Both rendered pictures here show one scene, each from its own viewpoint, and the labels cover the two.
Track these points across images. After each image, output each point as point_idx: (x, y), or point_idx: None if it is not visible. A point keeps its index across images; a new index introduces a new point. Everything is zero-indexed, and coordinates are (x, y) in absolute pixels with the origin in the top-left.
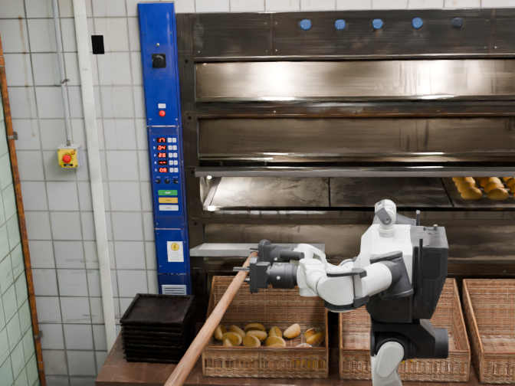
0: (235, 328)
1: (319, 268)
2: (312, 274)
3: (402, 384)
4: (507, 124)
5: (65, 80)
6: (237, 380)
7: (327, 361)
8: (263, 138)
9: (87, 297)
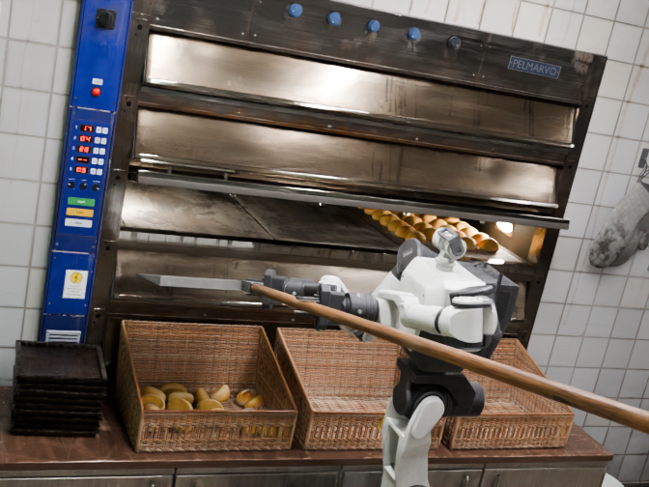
0: (153, 389)
1: (415, 300)
2: (414, 307)
3: (375, 454)
4: (478, 163)
5: None
6: (182, 455)
7: (294, 427)
8: (218, 144)
9: None
